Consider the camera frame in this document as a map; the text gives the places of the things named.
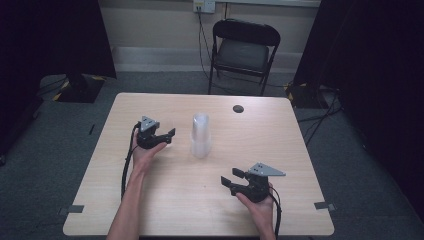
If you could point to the stack of clear plastic cups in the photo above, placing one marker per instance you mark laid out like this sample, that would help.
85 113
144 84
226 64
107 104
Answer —
200 140

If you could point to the black folding chair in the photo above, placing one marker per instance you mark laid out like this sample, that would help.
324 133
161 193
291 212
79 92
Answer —
241 53

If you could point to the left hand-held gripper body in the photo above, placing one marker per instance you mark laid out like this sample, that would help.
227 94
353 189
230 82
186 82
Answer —
148 140

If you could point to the black stand base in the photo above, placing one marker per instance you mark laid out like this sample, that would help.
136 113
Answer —
80 90
305 96

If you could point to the white wall socket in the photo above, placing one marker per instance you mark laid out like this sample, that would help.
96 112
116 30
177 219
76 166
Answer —
204 6

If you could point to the person's right hand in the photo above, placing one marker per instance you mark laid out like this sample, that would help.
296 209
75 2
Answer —
263 211

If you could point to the black curtain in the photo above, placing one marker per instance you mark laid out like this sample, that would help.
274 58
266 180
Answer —
376 66
50 36

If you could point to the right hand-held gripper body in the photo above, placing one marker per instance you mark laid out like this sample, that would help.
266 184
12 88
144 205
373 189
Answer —
258 186

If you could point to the grey tape strip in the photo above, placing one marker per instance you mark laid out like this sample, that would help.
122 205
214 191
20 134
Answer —
75 209
323 205

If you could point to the white wall trunking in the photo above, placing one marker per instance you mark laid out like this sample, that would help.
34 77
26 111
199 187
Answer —
266 3

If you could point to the round black table grommet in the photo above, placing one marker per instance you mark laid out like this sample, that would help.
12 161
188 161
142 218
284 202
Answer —
238 109

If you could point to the person's left hand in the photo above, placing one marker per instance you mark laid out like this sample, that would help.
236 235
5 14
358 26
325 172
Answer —
142 158

